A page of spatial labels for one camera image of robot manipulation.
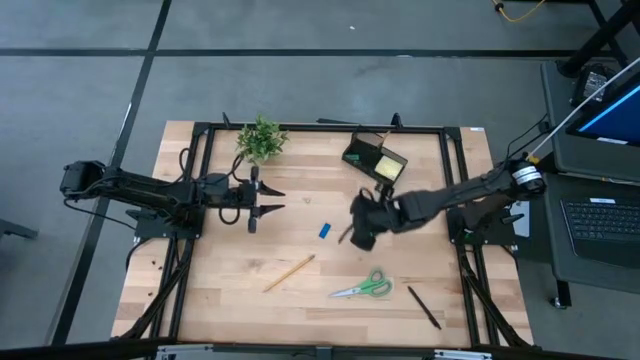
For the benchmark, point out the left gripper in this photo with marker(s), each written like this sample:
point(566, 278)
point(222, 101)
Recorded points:
point(254, 200)

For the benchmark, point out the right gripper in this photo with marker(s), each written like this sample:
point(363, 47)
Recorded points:
point(372, 217)

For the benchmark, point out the blue eraser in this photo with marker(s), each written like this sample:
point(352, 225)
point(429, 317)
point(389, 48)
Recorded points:
point(325, 230)

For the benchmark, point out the yellow pencil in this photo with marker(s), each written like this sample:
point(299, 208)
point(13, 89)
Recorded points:
point(290, 273)

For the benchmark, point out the green eraser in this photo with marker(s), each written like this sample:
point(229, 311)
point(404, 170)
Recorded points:
point(353, 157)

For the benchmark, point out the yellow sticky note pad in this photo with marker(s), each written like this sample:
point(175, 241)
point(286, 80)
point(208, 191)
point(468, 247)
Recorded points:
point(389, 169)

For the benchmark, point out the plain black pen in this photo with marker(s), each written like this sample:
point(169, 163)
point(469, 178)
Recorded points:
point(424, 307)

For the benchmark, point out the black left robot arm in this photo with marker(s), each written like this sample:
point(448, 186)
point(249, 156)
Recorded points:
point(150, 192)

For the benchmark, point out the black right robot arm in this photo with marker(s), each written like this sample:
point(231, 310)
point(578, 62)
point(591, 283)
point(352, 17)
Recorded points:
point(465, 192)

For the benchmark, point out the black mesh desk organizer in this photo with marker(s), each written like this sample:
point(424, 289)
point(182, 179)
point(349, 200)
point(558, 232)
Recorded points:
point(365, 155)

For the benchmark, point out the green plant in white pot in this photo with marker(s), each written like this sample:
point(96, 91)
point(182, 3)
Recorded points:
point(261, 142)

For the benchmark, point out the silver aluminium extrusion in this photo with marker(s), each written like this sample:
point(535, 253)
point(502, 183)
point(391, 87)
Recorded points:
point(182, 354)
point(462, 356)

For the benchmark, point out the grey side desk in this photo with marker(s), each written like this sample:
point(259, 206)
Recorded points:
point(555, 125)

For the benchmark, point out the grey furniture leg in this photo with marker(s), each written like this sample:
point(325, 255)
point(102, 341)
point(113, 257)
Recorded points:
point(17, 230)

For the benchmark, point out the black laptop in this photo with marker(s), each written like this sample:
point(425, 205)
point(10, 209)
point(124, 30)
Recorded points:
point(600, 225)

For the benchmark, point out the black power adapter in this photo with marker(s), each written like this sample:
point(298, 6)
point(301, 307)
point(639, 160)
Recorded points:
point(590, 82)

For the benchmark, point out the computer monitor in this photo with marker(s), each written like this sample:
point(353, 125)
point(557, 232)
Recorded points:
point(615, 117)

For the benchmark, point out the black table frame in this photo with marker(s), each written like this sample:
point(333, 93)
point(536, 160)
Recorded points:
point(320, 128)

